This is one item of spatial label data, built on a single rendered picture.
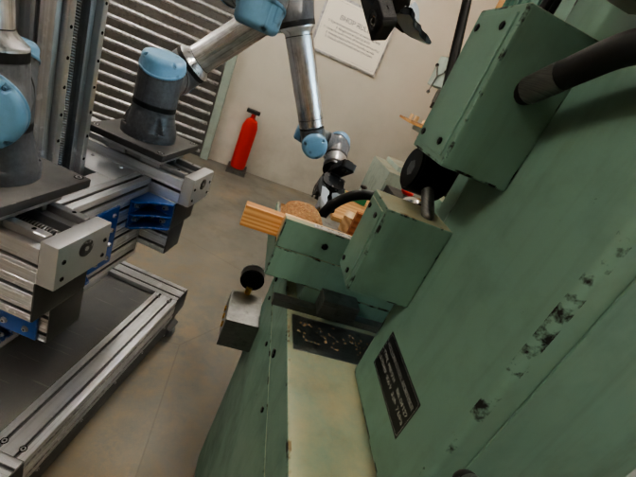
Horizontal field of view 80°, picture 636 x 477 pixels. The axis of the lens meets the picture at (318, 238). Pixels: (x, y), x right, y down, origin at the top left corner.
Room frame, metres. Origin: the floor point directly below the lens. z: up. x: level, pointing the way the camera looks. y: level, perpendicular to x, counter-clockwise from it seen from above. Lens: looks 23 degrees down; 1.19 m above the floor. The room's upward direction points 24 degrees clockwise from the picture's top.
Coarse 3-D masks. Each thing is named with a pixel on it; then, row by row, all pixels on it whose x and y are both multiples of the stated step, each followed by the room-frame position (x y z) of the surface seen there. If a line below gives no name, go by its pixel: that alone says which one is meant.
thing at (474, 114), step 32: (480, 32) 0.44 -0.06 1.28; (512, 32) 0.39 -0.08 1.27; (544, 32) 0.39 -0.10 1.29; (576, 32) 0.40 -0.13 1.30; (480, 64) 0.41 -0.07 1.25; (512, 64) 0.39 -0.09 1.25; (544, 64) 0.40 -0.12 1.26; (448, 96) 0.44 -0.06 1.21; (480, 96) 0.39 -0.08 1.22; (512, 96) 0.39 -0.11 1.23; (448, 128) 0.40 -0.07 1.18; (480, 128) 0.39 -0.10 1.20; (512, 128) 0.40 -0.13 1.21; (544, 128) 0.41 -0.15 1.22; (448, 160) 0.39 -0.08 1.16; (480, 160) 0.40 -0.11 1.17; (512, 160) 0.40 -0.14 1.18
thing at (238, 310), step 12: (228, 300) 0.79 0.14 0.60; (240, 300) 0.77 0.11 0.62; (252, 300) 0.79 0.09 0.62; (228, 312) 0.71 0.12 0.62; (240, 312) 0.73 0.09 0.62; (252, 312) 0.75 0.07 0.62; (228, 324) 0.69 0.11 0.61; (240, 324) 0.70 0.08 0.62; (252, 324) 0.71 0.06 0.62; (228, 336) 0.69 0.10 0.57; (240, 336) 0.70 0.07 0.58; (252, 336) 0.71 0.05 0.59; (240, 348) 0.70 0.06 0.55
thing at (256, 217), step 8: (248, 208) 0.59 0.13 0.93; (256, 208) 0.59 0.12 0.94; (264, 208) 0.61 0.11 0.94; (248, 216) 0.59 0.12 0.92; (256, 216) 0.59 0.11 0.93; (264, 216) 0.60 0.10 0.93; (272, 216) 0.60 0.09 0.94; (280, 216) 0.61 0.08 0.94; (240, 224) 0.59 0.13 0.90; (248, 224) 0.59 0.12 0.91; (256, 224) 0.60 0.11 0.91; (264, 224) 0.60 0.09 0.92; (272, 224) 0.60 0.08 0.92; (280, 224) 0.61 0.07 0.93; (264, 232) 0.60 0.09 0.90; (272, 232) 0.60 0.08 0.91
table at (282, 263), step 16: (336, 224) 0.79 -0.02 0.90; (272, 240) 0.63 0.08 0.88; (272, 256) 0.57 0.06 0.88; (288, 256) 0.58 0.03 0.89; (304, 256) 0.59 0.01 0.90; (272, 272) 0.57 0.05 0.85; (288, 272) 0.58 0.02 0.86; (304, 272) 0.59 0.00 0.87; (320, 272) 0.60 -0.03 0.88; (336, 272) 0.60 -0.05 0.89; (320, 288) 0.60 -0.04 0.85; (336, 288) 0.61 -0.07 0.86; (368, 304) 0.63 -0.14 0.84; (384, 304) 0.63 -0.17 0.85
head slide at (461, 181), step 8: (568, 0) 0.57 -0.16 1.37; (560, 8) 0.57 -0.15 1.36; (568, 8) 0.56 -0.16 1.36; (560, 16) 0.56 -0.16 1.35; (464, 176) 0.57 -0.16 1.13; (456, 184) 0.57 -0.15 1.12; (464, 184) 0.56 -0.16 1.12; (448, 192) 0.58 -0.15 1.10; (456, 192) 0.56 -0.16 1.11; (448, 200) 0.57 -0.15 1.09; (440, 208) 0.58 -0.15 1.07; (448, 208) 0.56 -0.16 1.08; (440, 216) 0.57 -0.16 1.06
